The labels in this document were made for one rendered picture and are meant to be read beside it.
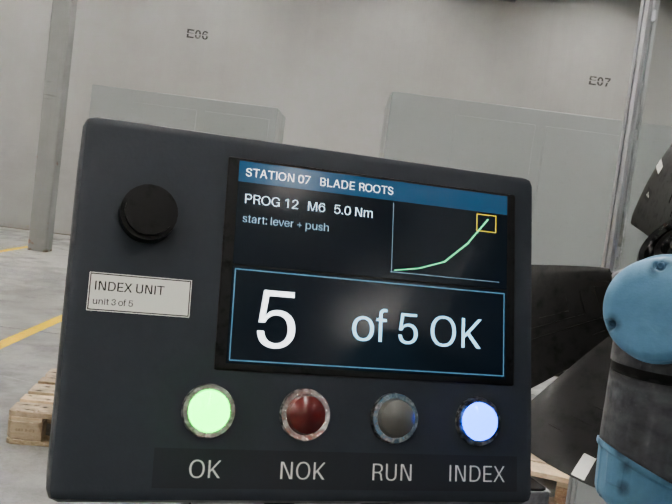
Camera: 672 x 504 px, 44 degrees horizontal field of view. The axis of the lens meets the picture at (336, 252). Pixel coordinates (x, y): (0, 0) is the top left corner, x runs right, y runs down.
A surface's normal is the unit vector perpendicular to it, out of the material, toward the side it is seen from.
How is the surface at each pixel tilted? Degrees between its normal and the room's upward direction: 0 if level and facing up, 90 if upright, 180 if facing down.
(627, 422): 90
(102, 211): 75
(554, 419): 52
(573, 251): 90
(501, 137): 90
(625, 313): 90
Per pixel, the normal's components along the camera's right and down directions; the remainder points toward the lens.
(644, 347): -0.58, -0.02
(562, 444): -0.35, -0.63
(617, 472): -0.80, -0.01
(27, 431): 0.11, 0.10
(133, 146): 0.32, -0.15
